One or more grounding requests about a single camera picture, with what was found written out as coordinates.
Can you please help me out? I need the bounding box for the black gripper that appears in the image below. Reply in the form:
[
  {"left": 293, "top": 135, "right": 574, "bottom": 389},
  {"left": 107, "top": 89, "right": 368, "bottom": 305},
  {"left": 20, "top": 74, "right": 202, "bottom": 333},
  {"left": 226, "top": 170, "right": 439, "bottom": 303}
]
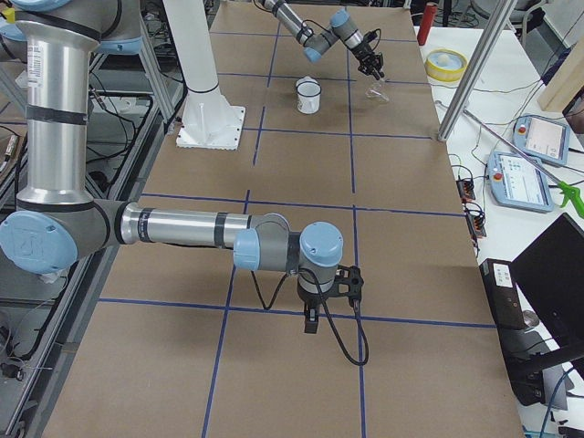
[
  {"left": 297, "top": 287, "right": 329, "bottom": 334},
  {"left": 355, "top": 43, "right": 385, "bottom": 80}
]

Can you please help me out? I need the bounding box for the clear plastic funnel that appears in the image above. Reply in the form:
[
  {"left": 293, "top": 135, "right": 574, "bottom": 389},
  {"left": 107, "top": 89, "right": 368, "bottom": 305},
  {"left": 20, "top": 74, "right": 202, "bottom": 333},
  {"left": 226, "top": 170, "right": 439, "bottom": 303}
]
[{"left": 365, "top": 81, "right": 390, "bottom": 102}]

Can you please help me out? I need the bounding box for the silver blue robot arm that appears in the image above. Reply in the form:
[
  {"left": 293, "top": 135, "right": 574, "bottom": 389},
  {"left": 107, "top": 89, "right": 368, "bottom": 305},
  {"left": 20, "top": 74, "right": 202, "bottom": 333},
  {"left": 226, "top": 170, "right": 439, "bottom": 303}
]
[
  {"left": 252, "top": 0, "right": 385, "bottom": 80},
  {"left": 1, "top": 1, "right": 343, "bottom": 333}
]

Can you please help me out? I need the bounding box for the white enamel cup blue rim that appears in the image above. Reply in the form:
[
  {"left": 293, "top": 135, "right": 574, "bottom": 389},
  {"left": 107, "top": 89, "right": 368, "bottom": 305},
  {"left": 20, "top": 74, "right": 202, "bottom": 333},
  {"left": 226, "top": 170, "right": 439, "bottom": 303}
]
[{"left": 296, "top": 77, "right": 321, "bottom": 115}]

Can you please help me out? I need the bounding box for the yellow tape roll with plate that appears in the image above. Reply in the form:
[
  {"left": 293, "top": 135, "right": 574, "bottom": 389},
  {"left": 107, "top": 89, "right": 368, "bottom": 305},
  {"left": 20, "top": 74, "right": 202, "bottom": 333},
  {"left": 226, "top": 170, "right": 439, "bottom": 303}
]
[{"left": 424, "top": 48, "right": 468, "bottom": 82}]

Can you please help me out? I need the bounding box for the red cardboard tube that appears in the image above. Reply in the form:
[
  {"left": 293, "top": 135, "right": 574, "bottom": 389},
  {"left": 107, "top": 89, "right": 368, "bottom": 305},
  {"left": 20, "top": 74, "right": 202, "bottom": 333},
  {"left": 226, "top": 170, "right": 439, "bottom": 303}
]
[{"left": 417, "top": 2, "right": 438, "bottom": 47}]

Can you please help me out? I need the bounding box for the near teach pendant tablet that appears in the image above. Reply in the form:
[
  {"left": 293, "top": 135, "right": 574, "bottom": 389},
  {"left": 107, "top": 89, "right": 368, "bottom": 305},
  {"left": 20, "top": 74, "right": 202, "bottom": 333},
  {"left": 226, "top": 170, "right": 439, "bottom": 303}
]
[{"left": 487, "top": 151, "right": 554, "bottom": 213}]

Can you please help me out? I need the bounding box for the teach pendant tablet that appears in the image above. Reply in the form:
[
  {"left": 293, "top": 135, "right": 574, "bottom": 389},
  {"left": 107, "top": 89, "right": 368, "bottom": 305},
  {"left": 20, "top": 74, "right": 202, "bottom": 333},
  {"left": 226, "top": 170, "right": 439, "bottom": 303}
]
[
  {"left": 487, "top": 151, "right": 554, "bottom": 213},
  {"left": 513, "top": 115, "right": 569, "bottom": 167}
]

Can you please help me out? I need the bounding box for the far teach pendant tablet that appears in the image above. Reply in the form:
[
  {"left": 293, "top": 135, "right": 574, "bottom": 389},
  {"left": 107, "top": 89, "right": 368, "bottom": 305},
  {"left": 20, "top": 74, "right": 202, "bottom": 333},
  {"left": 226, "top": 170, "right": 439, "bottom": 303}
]
[{"left": 513, "top": 115, "right": 569, "bottom": 167}]

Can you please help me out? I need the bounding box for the black desktop computer box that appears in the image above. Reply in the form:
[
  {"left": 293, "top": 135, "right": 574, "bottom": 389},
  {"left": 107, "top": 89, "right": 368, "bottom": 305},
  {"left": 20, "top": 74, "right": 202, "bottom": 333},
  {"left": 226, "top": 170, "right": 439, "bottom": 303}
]
[{"left": 480, "top": 258, "right": 544, "bottom": 406}]

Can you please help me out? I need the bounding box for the metal reacher grabber stick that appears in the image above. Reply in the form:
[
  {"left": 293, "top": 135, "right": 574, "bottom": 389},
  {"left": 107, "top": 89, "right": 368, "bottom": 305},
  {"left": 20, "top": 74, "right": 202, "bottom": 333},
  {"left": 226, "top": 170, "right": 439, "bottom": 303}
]
[{"left": 462, "top": 108, "right": 584, "bottom": 217}]

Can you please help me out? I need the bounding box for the black monitor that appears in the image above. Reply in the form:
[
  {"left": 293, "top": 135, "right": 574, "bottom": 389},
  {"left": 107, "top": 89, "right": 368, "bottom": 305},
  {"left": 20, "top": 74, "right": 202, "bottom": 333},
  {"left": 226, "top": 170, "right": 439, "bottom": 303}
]
[{"left": 510, "top": 214, "right": 583, "bottom": 375}]

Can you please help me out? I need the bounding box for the aluminium frame post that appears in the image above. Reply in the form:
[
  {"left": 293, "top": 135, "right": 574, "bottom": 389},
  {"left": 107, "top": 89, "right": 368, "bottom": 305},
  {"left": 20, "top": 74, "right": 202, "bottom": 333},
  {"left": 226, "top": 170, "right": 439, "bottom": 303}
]
[{"left": 437, "top": 0, "right": 516, "bottom": 141}]

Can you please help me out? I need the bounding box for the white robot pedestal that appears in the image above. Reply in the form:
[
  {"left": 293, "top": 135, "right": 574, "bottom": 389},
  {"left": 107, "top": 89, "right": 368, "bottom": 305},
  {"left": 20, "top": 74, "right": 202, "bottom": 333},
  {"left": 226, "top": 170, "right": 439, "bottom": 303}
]
[{"left": 163, "top": 0, "right": 245, "bottom": 151}]

